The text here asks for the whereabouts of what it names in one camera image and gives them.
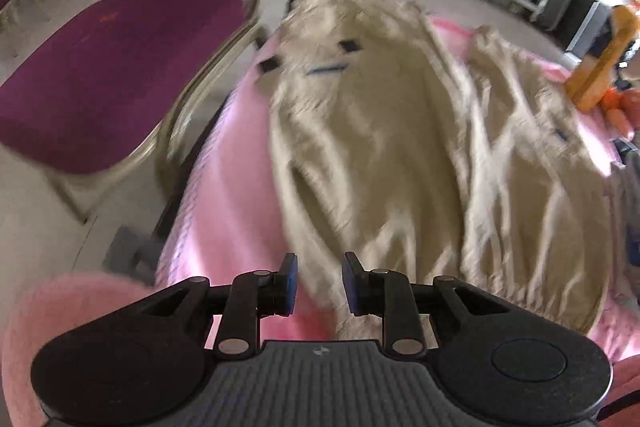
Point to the pink printed blanket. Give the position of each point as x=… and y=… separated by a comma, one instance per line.
x=225, y=207

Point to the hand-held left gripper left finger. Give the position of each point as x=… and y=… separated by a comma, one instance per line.
x=288, y=283

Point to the grey table foot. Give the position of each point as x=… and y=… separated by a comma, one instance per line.
x=132, y=252

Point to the person's pink fleece clothing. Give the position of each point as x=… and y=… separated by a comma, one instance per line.
x=60, y=312

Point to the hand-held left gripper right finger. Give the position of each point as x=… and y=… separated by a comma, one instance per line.
x=352, y=287

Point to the beige jacket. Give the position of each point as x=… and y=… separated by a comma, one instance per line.
x=400, y=147

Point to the person's right hand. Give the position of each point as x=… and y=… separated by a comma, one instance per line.
x=617, y=112

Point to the grey cloth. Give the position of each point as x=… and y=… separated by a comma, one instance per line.
x=627, y=217

